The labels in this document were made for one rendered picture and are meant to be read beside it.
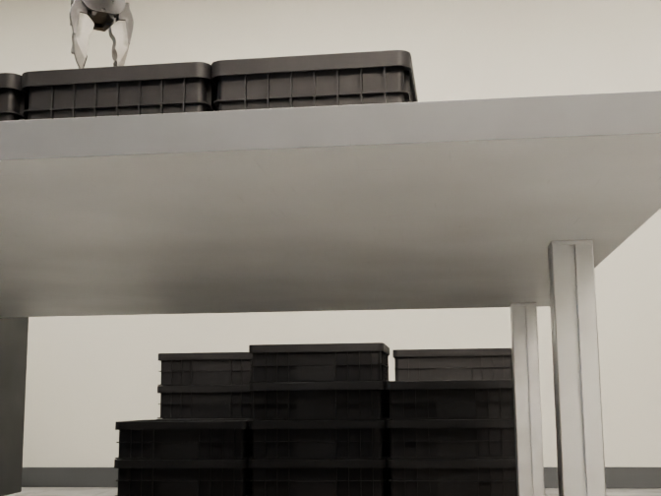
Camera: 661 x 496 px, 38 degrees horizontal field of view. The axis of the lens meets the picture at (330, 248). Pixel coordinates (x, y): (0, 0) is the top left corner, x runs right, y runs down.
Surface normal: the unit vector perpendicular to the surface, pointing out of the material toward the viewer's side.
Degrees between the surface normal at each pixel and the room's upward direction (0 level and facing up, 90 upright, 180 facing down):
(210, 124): 90
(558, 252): 90
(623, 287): 90
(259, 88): 90
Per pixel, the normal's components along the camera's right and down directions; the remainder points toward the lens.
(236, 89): -0.14, -0.15
